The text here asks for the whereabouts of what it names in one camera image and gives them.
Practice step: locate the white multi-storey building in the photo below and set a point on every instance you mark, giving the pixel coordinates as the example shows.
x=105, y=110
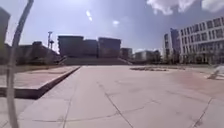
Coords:
x=203, y=40

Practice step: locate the blue-grey tall building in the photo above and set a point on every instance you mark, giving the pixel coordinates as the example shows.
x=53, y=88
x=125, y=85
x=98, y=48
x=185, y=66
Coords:
x=171, y=45

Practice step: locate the dark blocky building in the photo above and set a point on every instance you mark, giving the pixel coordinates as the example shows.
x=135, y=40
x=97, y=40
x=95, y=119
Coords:
x=88, y=46

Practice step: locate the low dark building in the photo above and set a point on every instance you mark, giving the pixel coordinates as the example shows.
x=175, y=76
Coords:
x=33, y=53

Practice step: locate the distant low building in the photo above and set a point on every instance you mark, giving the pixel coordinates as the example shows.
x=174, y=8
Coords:
x=146, y=56

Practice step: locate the tall pole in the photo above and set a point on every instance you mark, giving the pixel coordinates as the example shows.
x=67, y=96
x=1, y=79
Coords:
x=49, y=39

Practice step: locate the grey paved plaza ground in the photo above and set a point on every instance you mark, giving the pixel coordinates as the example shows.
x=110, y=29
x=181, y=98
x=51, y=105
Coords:
x=133, y=96

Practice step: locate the thin bent pale pole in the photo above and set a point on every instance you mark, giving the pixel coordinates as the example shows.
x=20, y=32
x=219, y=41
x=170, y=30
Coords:
x=15, y=50

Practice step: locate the raised stone platform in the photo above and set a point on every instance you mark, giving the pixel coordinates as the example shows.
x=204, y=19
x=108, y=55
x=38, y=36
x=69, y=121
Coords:
x=30, y=80

